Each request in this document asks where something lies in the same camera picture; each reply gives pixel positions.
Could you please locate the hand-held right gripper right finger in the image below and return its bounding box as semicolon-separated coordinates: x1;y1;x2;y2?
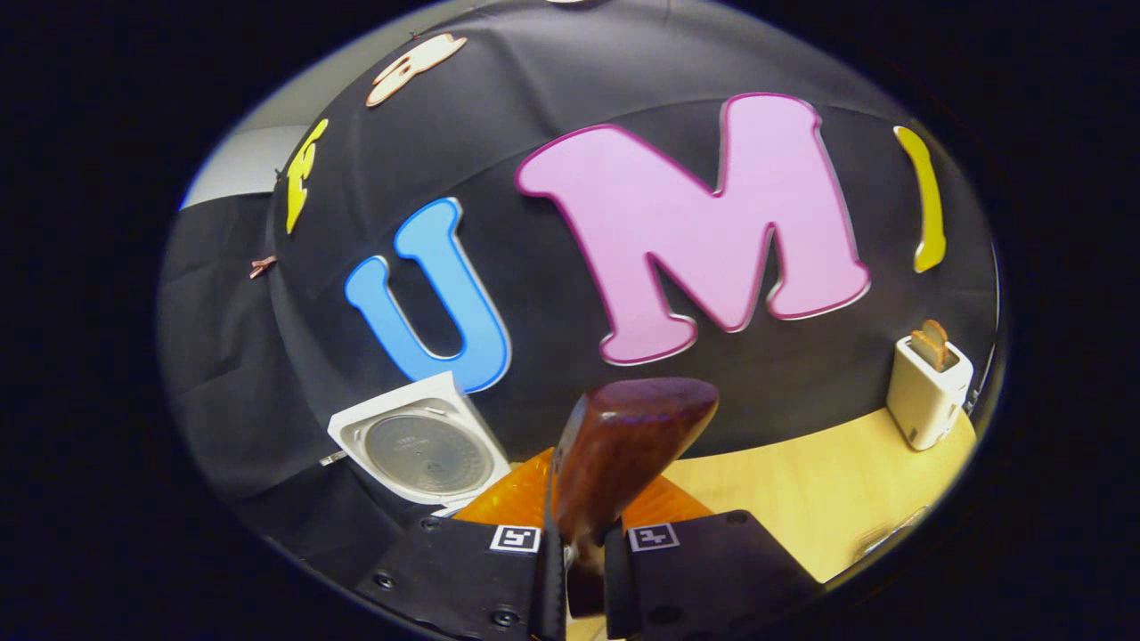
606;472;825;641

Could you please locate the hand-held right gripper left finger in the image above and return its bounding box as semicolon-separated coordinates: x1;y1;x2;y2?
356;448;566;641

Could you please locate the brown wooden spoon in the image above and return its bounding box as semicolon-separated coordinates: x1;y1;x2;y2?
552;377;721;620

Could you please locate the white rice cooker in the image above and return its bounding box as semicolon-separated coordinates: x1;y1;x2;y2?
327;371;511;517

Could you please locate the black backdrop cloth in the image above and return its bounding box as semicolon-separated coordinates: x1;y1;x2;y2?
160;0;1000;606

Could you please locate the white toaster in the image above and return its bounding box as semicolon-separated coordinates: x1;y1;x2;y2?
886;334;974;451

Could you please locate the brown toast slice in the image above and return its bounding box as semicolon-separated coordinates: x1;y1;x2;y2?
908;320;952;372

